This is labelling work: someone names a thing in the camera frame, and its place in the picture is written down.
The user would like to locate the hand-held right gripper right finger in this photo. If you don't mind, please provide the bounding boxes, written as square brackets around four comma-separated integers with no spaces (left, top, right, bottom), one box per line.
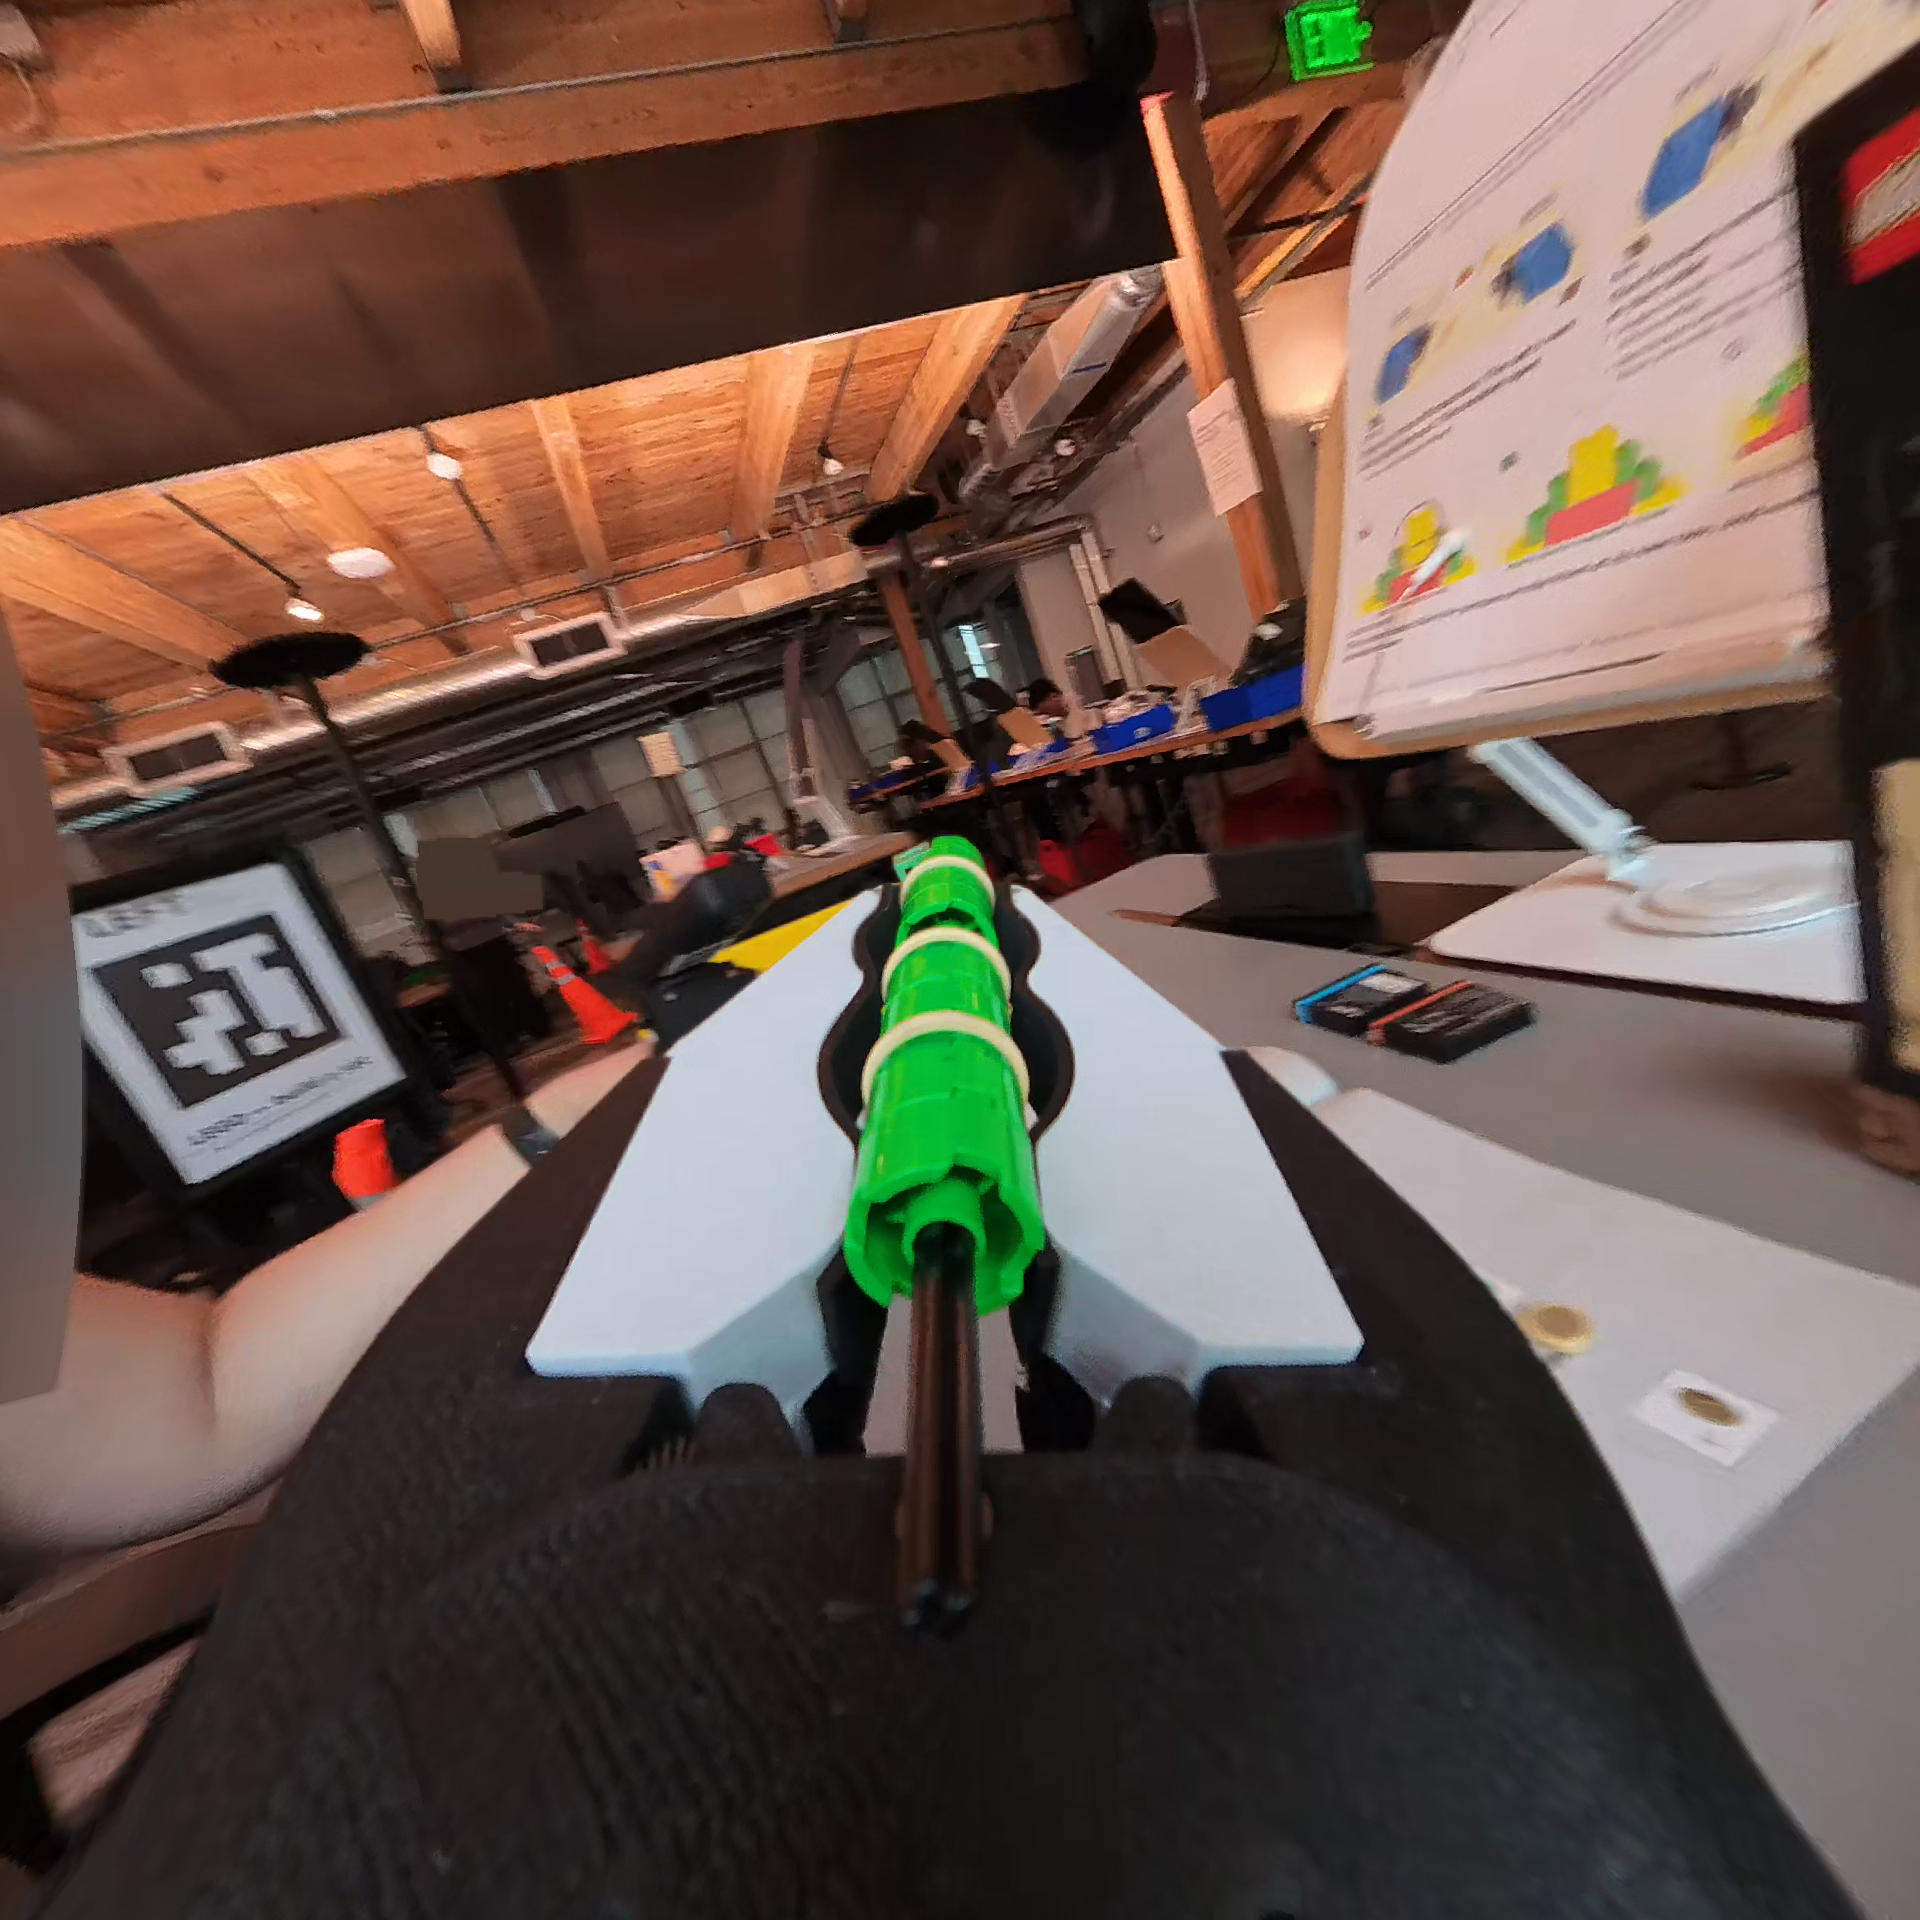
[991,884,1365,1412]

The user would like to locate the long wooden table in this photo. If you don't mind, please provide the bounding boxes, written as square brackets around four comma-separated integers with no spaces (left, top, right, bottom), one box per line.
[848,704,1307,841]

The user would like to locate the printed instruction sheet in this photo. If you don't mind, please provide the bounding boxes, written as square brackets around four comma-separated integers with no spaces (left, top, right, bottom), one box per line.
[1339,0,1920,724]

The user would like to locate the green toy stalk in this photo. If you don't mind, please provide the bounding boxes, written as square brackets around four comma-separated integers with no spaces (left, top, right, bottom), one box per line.
[839,834,1047,1634]

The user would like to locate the tablet on wooden stand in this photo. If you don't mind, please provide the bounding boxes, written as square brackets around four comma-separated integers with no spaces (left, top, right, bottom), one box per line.
[1096,576,1225,692]

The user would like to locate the person's left forearm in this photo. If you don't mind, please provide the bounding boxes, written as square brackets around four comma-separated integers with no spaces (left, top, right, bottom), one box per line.
[0,1110,528,1555]

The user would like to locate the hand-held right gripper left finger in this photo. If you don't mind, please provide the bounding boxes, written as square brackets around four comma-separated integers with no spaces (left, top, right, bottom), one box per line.
[525,884,904,1442]

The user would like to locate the white paper notice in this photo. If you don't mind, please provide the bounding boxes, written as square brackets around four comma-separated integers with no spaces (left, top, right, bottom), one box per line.
[1189,378,1261,514]

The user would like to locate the black battery orange trim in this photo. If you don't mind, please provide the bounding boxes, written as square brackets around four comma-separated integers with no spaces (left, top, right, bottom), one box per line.
[1371,984,1536,1065]

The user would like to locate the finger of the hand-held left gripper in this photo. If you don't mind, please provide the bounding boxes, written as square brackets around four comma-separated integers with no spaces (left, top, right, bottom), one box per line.
[0,600,87,1404]

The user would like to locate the black charger case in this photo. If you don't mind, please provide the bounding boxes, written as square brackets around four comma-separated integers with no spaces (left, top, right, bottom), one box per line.
[1208,843,1376,940]

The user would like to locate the black toy box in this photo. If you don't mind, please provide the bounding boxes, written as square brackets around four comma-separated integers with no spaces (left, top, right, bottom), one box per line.
[1792,76,1920,1174]

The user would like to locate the grey desk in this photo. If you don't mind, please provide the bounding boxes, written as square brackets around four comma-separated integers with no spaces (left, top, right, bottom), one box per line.
[1050,843,1920,1920]

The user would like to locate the silver ventilation duct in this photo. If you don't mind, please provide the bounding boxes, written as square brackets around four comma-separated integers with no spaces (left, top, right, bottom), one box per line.
[960,270,1168,505]

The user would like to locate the black battery blue trim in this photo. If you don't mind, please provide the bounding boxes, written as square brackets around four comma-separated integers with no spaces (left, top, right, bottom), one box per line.
[1293,964,1431,1038]

